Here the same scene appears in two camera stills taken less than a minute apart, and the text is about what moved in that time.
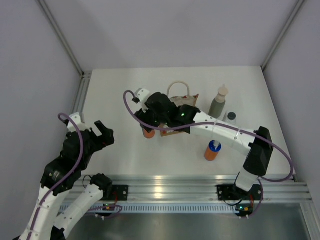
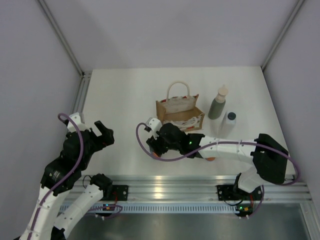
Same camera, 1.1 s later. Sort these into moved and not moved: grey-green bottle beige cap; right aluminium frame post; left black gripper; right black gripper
Moved: right black gripper
Not moved: grey-green bottle beige cap; right aluminium frame post; left black gripper
